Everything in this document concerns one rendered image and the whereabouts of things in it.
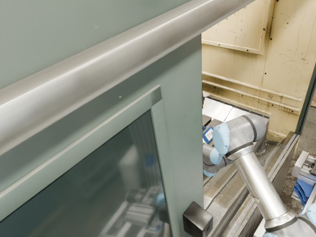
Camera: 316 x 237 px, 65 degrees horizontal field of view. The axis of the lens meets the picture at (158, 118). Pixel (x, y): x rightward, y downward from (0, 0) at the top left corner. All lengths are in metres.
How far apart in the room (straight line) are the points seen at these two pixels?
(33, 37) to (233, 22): 1.69
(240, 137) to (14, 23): 0.87
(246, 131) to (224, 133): 0.09
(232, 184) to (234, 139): 0.80
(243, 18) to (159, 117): 1.51
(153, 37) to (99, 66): 0.08
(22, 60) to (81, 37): 0.06
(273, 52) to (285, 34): 0.14
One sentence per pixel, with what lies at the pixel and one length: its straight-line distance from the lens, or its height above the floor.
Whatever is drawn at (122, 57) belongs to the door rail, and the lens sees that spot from 0.26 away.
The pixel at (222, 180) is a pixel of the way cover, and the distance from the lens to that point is 1.75.
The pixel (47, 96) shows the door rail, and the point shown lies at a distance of 0.22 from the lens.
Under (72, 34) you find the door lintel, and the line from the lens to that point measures 0.26.
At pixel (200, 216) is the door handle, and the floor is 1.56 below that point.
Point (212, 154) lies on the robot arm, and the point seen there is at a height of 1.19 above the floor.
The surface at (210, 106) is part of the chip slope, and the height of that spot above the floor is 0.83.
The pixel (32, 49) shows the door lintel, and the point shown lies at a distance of 0.24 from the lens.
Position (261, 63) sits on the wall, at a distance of 1.88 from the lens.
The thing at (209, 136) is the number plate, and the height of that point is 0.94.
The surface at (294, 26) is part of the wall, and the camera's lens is 1.73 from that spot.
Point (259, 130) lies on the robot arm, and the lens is 1.05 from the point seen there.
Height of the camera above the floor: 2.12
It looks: 38 degrees down
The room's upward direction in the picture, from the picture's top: 9 degrees counter-clockwise
